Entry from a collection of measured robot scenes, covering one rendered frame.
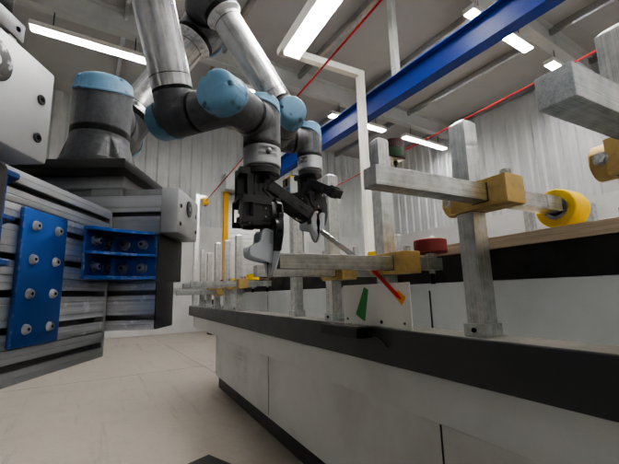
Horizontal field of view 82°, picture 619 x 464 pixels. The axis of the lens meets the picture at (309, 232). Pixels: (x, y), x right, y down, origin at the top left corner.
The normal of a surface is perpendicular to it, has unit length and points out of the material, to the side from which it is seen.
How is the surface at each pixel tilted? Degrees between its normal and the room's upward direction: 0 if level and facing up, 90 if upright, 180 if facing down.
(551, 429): 90
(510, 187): 90
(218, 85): 90
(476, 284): 90
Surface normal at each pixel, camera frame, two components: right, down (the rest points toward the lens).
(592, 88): 0.46, -0.16
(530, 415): -0.89, -0.06
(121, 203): 0.04, -0.17
